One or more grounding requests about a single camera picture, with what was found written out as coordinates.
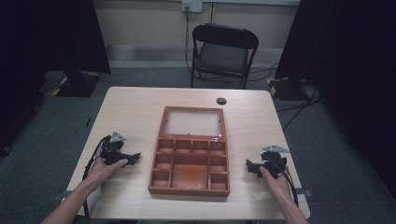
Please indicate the black curtain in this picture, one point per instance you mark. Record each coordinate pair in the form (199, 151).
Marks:
(348, 77)
(46, 46)

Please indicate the person's left hand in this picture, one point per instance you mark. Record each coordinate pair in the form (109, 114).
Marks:
(102, 170)

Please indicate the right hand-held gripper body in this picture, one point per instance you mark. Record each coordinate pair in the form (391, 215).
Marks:
(274, 161)

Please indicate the white wall socket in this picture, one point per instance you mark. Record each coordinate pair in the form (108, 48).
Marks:
(192, 5)

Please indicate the brown wooden compartment box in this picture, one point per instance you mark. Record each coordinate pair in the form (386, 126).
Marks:
(190, 174)

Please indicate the black folding chair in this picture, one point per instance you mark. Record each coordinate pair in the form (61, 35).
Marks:
(222, 57)

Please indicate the person's right hand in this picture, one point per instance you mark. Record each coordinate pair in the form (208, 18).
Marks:
(277, 186)

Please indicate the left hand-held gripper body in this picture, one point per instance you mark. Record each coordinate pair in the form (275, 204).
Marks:
(111, 152)

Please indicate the black stand base striped tape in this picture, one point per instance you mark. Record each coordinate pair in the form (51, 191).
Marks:
(77, 84)
(285, 88)

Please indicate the grey table edge bracket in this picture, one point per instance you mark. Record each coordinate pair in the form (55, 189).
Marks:
(304, 192)

